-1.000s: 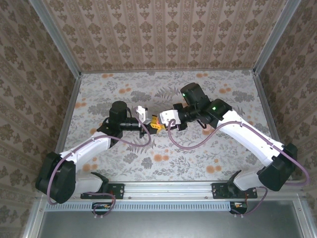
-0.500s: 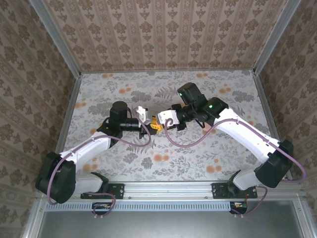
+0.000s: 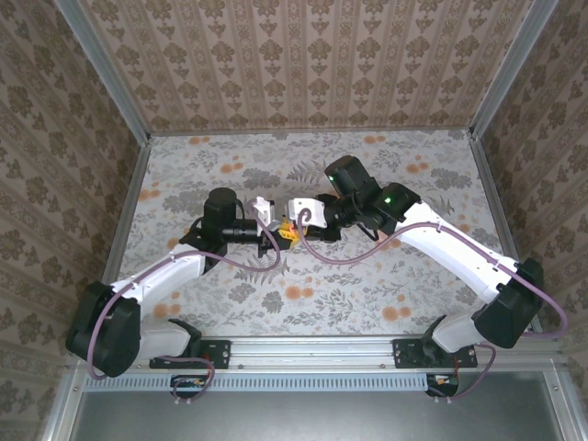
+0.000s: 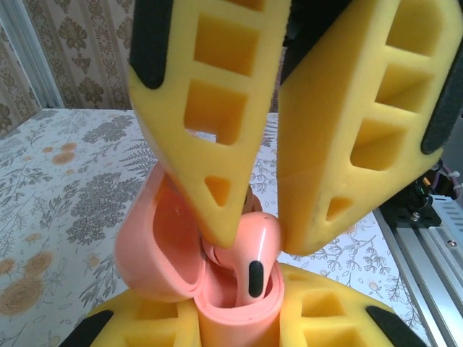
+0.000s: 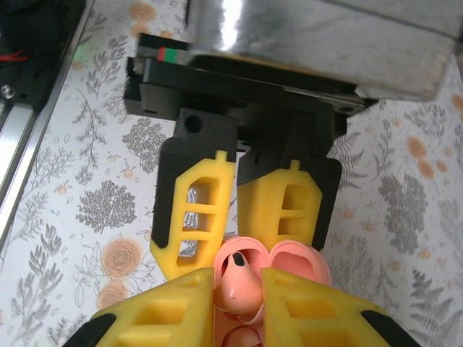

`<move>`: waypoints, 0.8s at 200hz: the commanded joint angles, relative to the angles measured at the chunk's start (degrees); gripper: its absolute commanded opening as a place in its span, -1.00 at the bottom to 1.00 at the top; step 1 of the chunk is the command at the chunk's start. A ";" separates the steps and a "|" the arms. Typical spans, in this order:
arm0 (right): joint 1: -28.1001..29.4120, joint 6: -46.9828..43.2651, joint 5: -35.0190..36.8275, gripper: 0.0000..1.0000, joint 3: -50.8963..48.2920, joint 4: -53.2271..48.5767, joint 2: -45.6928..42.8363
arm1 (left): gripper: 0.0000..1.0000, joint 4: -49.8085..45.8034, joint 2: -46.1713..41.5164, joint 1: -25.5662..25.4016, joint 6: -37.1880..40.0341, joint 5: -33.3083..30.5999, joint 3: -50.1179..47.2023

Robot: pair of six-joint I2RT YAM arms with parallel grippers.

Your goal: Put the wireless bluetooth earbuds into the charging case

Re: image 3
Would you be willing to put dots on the light pink oval charging case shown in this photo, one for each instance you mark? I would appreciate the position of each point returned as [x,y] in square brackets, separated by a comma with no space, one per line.
[287,227]

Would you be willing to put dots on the grey metal sheet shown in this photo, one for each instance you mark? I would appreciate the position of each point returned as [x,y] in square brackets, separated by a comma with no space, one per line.
[312,418]

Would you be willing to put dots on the aluminium frame bar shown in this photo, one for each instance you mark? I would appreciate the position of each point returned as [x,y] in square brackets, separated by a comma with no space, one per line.
[64,413]
[566,413]

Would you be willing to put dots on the aluminium frame post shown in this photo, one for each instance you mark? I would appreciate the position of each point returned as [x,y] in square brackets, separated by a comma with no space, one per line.
[512,69]
[105,69]

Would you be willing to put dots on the aluminium table side rail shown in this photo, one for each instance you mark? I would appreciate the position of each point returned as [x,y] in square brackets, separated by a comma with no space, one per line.
[122,229]
[504,229]

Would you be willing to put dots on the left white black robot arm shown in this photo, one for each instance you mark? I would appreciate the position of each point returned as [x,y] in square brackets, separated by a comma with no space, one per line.
[161,275]

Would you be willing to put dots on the thin aluminium table rail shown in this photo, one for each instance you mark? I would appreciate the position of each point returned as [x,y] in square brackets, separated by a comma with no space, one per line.
[312,132]

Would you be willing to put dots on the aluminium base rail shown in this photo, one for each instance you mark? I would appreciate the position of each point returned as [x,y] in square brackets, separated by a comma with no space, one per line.
[312,351]

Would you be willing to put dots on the floral patterned table cover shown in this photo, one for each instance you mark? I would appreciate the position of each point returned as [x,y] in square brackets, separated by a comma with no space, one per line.
[275,151]

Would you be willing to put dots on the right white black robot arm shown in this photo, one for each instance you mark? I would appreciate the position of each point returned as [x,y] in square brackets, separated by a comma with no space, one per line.
[459,248]

